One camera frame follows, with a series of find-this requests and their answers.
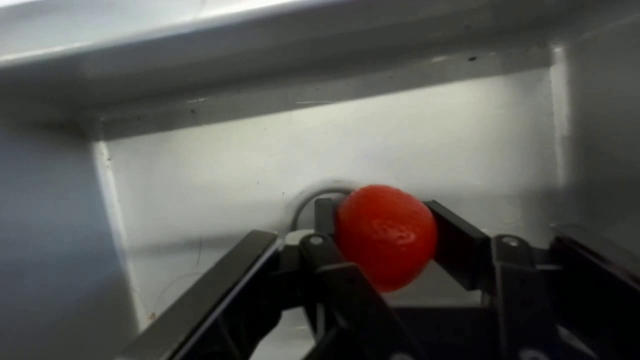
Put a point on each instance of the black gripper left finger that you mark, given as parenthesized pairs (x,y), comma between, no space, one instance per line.
(333,292)

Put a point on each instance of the red ball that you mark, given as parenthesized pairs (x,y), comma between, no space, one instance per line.
(386,237)

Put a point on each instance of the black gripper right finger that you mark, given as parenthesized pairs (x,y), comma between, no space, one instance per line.
(532,292)

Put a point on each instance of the steel toy sink basin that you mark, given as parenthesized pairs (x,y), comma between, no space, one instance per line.
(266,132)

